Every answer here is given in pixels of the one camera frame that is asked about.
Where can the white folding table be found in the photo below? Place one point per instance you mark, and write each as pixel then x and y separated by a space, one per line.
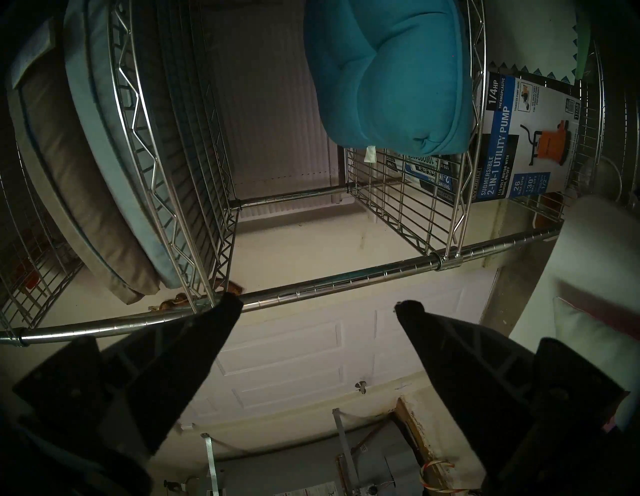
pixel 590 240

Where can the tan seat cushion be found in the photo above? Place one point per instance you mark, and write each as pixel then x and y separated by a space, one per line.
pixel 65 165

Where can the silver door knob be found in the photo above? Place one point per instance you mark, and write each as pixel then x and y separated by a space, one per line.
pixel 360 386

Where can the green paper folder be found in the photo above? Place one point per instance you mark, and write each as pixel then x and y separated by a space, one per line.
pixel 582 45

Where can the white panel door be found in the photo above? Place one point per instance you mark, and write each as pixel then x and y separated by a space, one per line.
pixel 300 350

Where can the grey water heater tank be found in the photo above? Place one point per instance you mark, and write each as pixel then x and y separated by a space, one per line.
pixel 310 465

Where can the teal tufted seat cushion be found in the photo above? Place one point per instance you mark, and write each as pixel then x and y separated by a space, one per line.
pixel 390 75

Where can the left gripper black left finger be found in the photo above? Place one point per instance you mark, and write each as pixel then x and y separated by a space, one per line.
pixel 150 380

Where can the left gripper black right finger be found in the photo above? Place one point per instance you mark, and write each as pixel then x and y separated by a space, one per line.
pixel 475 390

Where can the light blue seat cushion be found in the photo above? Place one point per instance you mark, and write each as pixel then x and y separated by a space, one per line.
pixel 95 100

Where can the clear glass bowl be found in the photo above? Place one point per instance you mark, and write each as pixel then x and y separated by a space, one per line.
pixel 605 175

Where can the utility pump cardboard box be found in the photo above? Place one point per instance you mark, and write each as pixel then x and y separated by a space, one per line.
pixel 510 140

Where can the pink flamingo throw cushion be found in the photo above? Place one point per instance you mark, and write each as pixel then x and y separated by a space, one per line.
pixel 595 330

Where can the white paper with zigzag edge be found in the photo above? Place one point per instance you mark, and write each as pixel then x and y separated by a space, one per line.
pixel 530 35

